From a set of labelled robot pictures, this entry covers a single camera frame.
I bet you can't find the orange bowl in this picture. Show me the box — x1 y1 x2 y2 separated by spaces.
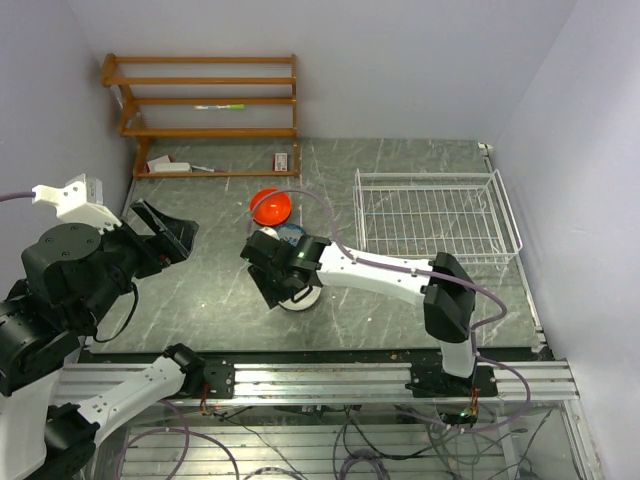
249 188 293 227

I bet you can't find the white ribbed bowl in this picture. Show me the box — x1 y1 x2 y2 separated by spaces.
278 286 322 312

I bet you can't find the blue patterned white bowl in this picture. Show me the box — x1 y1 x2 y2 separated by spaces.
275 223 306 246

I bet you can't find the white corner bracket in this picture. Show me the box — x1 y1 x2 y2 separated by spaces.
478 142 494 155

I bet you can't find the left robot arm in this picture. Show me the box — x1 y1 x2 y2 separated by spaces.
1 201 206 479

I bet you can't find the aluminium rail frame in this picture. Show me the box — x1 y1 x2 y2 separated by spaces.
83 352 602 479

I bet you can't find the red white marker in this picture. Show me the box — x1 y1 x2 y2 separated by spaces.
191 164 216 173

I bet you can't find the red white small box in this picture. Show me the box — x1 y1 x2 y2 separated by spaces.
272 152 289 172

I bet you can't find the white wire dish rack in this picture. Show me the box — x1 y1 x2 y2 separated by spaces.
354 170 523 266

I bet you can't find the green white pen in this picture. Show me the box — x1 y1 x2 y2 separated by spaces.
194 104 245 111

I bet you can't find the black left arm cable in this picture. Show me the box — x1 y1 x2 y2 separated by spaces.
92 282 140 344

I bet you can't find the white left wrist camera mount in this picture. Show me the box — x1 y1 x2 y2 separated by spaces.
32 174 122 234

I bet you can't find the wooden shelf rack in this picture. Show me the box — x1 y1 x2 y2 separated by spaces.
99 53 301 179

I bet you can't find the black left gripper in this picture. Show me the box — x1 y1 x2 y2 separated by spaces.
77 195 199 326

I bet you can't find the white flat box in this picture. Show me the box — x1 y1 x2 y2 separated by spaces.
145 155 192 174

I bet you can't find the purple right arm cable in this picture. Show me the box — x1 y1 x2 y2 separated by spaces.
245 188 532 434

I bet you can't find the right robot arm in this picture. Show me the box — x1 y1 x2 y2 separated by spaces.
240 228 477 396

